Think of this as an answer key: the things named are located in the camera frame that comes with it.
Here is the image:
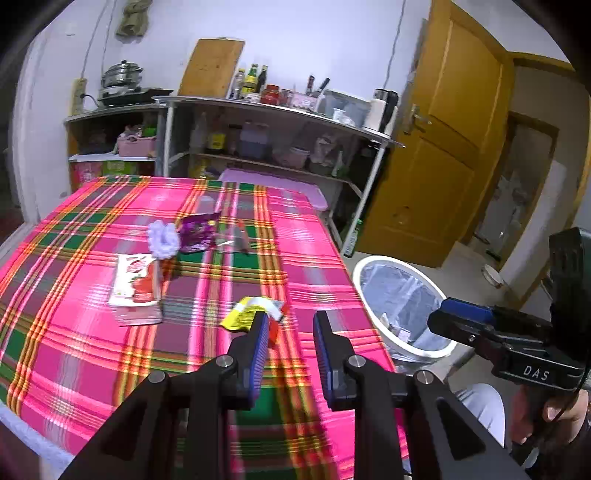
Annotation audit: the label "red white carton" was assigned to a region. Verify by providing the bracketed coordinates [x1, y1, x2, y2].
[108, 254, 163, 327]

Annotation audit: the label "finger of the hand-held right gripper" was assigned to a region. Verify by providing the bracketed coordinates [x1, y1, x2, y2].
[427, 308, 513, 358]
[438, 298, 504, 324]

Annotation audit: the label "purple plastic jug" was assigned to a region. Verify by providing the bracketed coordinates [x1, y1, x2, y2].
[240, 121, 271, 160]

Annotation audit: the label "wooden door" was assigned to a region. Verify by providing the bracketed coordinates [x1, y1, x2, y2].
[358, 0, 515, 268]

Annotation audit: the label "metal door handle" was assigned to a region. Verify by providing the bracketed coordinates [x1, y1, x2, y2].
[403, 104, 432, 136]

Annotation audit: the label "steel pot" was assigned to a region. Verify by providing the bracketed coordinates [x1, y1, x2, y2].
[100, 60, 143, 90]

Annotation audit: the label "white black kettle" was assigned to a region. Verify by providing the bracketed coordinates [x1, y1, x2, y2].
[362, 88, 399, 132]

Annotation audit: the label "person's right hand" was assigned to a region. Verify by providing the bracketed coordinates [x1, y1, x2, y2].
[510, 369, 591, 464]

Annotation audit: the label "yellowed power strip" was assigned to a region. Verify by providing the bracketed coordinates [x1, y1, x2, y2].
[69, 78, 88, 117]

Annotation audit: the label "clear plastic wrapper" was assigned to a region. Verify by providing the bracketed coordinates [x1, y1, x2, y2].
[215, 223, 252, 256]

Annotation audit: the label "white round bin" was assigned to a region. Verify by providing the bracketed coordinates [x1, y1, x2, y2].
[352, 255, 458, 363]

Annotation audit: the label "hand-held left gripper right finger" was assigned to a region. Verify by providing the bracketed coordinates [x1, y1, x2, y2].
[313, 310, 532, 480]

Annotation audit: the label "green plastic bottle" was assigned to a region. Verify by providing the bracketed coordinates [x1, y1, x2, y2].
[342, 215, 363, 259]

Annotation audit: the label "pink basket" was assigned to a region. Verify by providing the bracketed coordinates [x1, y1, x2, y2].
[117, 134, 158, 158]

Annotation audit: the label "black induction cooker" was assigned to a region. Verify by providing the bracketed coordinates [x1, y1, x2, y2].
[97, 87, 174, 108]

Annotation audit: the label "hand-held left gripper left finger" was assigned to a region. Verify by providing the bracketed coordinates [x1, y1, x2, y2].
[58, 310, 271, 480]

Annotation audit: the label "small metal shelf unit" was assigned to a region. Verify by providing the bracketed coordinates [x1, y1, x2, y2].
[64, 104, 169, 195]

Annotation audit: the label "purple snack packet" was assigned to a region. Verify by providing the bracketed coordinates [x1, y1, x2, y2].
[179, 212, 221, 254]

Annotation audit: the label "white plastic bottle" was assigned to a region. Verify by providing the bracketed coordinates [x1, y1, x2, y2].
[189, 113, 208, 153]

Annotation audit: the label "large metal shelf rack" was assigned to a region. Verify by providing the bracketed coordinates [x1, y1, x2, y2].
[152, 95, 407, 259]

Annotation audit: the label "grey power cable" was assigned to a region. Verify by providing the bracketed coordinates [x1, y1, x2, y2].
[385, 0, 407, 93]
[81, 0, 109, 81]

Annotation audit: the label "wooden cutting board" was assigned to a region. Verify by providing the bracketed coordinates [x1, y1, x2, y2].
[178, 38, 245, 99]

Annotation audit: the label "hanging green cloth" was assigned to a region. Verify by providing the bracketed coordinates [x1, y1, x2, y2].
[115, 0, 151, 37]

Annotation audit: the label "yellow snack packet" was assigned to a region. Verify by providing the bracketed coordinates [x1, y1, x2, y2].
[219, 296, 289, 347]

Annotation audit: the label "dark bottle yellow label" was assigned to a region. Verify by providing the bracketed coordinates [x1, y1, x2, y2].
[206, 124, 227, 155]

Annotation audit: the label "pink green plaid tablecloth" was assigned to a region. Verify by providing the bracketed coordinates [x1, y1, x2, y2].
[0, 174, 411, 480]

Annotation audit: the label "crumpled plastic bags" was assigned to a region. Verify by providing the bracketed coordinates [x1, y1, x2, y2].
[309, 134, 345, 176]

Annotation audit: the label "pink-lidded storage box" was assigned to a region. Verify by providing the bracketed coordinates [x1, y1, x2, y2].
[217, 168, 329, 215]

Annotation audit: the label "lavender foam fruit net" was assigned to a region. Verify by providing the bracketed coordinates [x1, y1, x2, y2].
[147, 220, 180, 259]

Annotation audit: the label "clear plastic container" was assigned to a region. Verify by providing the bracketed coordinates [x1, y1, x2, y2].
[318, 89, 372, 127]

